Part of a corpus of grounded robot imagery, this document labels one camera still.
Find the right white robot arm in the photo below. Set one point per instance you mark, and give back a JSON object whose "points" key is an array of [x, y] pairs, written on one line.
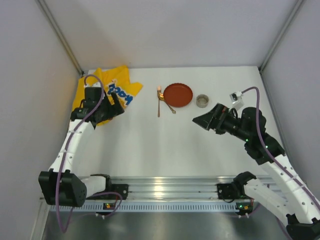
{"points": [[298, 209]]}

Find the perforated cable tray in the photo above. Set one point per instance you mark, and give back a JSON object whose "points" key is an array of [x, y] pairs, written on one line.
{"points": [[165, 207]]}

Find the gold spoon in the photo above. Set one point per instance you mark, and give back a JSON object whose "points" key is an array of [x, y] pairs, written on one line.
{"points": [[162, 98]]}

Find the aluminium corner post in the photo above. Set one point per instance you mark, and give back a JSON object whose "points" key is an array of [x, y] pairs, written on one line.
{"points": [[298, 4], [44, 8]]}

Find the gold fork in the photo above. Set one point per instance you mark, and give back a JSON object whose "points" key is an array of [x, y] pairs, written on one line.
{"points": [[159, 90]]}

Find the left aluminium corner post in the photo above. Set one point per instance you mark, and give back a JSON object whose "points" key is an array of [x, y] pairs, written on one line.
{"points": [[44, 8]]}

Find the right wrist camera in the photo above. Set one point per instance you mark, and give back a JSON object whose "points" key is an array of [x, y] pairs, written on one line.
{"points": [[236, 99]]}

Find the right aluminium corner post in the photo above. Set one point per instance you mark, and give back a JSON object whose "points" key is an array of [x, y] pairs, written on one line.
{"points": [[298, 4]]}

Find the yellow Pikachu placemat cloth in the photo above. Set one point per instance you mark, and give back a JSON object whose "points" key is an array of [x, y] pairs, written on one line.
{"points": [[116, 80]]}

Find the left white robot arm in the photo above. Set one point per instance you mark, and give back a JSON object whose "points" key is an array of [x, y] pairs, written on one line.
{"points": [[75, 147]]}

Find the red scalloped plastic plate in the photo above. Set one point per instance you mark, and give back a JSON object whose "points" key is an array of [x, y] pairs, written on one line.
{"points": [[178, 95]]}

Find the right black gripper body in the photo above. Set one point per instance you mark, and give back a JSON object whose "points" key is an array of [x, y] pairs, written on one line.
{"points": [[217, 120]]}

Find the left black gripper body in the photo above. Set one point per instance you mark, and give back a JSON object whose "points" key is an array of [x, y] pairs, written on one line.
{"points": [[108, 110]]}

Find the aluminium mounting rail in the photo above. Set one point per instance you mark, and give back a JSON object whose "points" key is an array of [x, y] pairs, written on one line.
{"points": [[226, 188]]}

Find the small metal cup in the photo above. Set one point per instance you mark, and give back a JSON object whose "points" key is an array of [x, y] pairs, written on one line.
{"points": [[202, 100]]}

